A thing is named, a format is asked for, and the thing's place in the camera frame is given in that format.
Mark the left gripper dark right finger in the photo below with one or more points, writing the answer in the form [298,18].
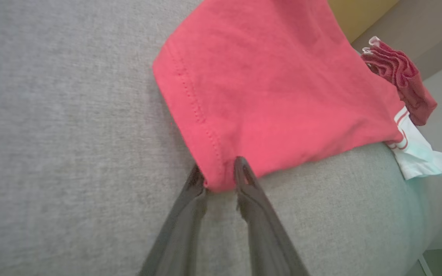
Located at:
[267,234]

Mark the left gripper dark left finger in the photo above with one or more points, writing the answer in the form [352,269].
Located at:
[178,230]

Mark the red Bulls basketball jersey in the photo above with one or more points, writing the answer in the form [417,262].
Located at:
[267,84]

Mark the red and white mesh garment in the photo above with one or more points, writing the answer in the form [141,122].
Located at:
[401,71]

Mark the yellow sofa backrest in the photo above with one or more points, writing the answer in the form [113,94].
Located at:
[359,15]

